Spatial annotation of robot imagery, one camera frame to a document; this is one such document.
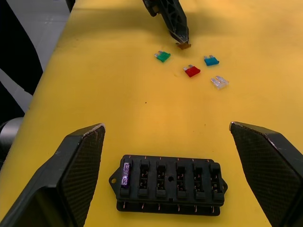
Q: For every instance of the blue blade fuse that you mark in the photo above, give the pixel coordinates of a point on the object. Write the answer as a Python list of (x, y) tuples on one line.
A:
[(211, 61)]

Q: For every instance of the yellow foam mat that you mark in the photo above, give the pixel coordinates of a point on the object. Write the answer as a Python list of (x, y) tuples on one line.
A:
[(142, 106)]

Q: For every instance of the silver robot body part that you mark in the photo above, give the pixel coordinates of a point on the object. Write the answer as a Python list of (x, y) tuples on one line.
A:
[(10, 134)]

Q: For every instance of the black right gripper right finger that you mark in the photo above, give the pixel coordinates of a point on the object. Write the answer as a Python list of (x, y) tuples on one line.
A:
[(272, 170)]

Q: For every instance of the purple blade fuse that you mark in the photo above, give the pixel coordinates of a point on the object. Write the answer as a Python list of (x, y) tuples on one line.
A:
[(125, 175)]

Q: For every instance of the green blade fuse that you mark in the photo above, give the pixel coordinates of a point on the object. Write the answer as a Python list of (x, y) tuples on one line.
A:
[(163, 57)]

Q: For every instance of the red blade fuse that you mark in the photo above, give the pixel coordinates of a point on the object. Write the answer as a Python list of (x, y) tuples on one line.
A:
[(193, 71)]

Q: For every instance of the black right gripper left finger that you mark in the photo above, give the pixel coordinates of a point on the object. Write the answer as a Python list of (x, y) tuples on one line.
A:
[(71, 170)]

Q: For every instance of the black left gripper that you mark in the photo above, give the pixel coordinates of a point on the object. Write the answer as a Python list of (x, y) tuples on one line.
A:
[(154, 7)]

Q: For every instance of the clear blade fuse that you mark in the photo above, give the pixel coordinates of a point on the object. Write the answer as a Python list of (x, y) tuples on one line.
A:
[(220, 83)]

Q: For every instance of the brown blade fuse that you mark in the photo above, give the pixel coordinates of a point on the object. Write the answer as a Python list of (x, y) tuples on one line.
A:
[(183, 46)]

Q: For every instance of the black fuse box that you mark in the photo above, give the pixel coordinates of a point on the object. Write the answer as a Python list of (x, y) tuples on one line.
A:
[(169, 189)]

